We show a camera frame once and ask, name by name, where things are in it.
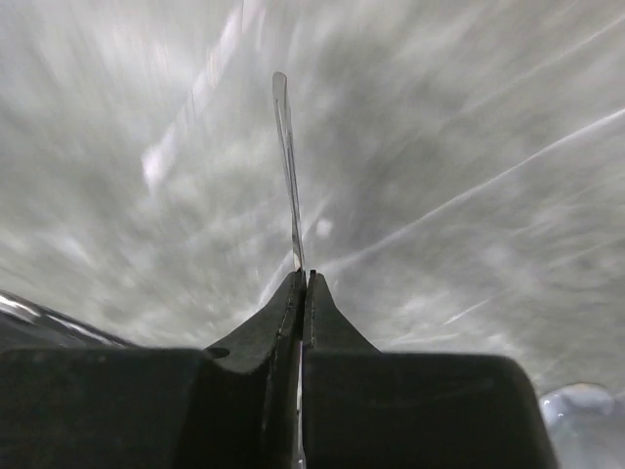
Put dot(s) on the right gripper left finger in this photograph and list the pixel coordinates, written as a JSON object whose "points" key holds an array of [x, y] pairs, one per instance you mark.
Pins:
{"points": [[230, 405]]}

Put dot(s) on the dark green teacup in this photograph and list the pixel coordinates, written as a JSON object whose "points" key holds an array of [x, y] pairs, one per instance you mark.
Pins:
{"points": [[27, 324]]}

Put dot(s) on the metal tongs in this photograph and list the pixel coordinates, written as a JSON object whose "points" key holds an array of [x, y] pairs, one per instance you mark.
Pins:
{"points": [[282, 112]]}

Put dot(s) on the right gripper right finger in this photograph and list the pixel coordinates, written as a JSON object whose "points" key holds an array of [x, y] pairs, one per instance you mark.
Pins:
{"points": [[363, 408]]}

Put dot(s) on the light blue mug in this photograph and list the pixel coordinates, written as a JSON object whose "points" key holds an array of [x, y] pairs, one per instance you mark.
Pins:
{"points": [[585, 423]]}

